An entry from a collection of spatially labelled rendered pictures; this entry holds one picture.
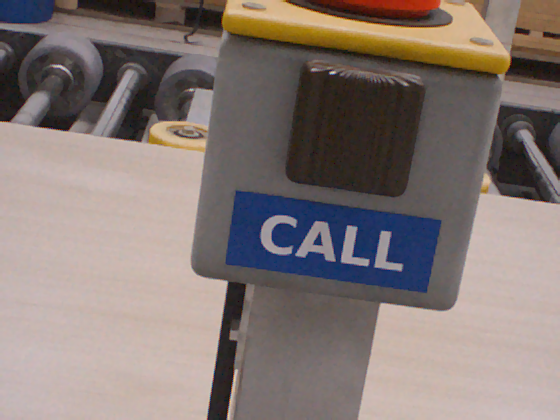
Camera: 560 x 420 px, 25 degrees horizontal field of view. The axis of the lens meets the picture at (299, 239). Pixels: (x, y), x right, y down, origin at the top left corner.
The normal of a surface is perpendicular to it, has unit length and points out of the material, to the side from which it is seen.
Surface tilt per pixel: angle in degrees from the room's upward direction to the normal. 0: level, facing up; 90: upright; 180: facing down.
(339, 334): 90
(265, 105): 90
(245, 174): 90
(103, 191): 0
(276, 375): 90
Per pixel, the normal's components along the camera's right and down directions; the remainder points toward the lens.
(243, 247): 0.00, 0.35
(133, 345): 0.15, -0.93
